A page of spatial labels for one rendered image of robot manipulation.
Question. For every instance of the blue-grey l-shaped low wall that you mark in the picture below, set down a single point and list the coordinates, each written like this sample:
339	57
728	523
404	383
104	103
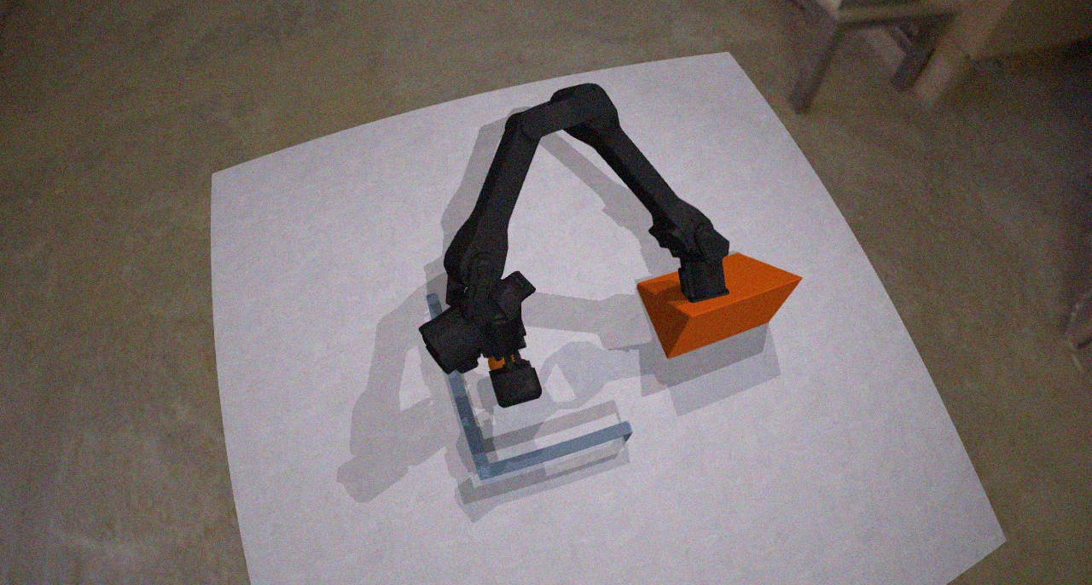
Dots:
486	470

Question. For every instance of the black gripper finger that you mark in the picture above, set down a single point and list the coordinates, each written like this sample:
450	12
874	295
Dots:
494	373

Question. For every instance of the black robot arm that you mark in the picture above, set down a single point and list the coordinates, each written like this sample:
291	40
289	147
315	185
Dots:
477	255

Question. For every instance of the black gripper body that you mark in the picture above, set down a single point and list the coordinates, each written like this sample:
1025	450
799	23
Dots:
517	383

